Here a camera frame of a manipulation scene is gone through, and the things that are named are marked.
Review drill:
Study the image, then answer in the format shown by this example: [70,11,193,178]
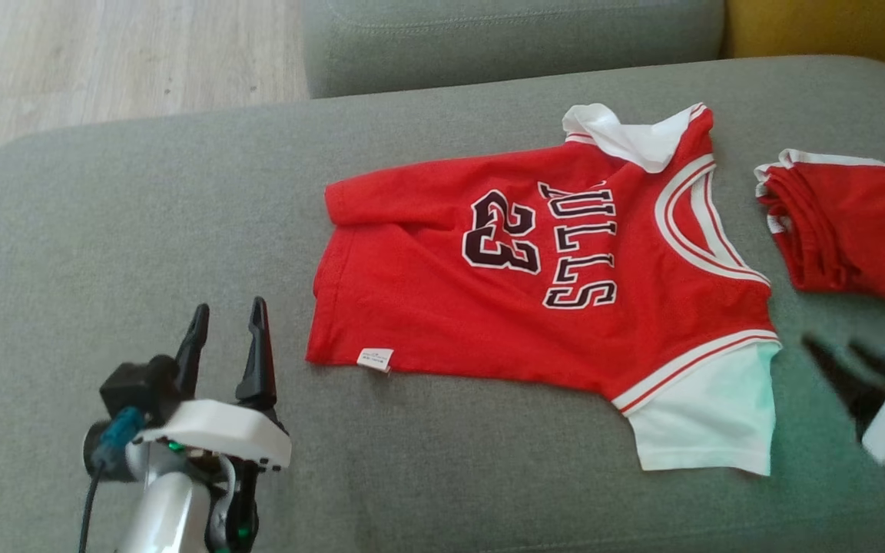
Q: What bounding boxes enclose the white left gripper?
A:
[134,297,292,471]

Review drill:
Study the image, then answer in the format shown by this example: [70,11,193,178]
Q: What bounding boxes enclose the red shorts with white stripe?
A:
[754,148,885,306]

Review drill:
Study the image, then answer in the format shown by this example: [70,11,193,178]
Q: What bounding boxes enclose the red and white basketball jersey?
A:
[306,102,783,477]

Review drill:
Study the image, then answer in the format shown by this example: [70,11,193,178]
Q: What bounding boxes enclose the grey sofa seat cushion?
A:
[0,55,885,553]

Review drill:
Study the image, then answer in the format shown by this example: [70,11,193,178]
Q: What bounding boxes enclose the yellow cushion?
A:
[725,0,885,93]

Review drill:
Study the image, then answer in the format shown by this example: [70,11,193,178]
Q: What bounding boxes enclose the grey sofa back cushion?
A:
[302,0,726,99]

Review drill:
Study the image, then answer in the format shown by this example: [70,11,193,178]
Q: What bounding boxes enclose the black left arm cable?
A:
[78,407,146,553]

